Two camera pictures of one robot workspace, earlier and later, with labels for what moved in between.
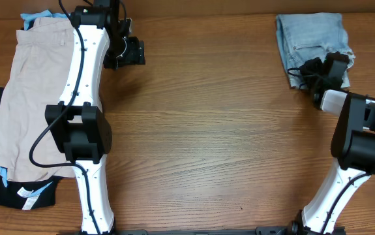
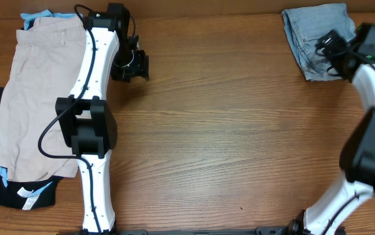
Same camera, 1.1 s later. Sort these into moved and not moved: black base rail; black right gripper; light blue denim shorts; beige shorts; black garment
Moved: black right gripper; light blue denim shorts
Not moved: black base rail; black garment; beige shorts
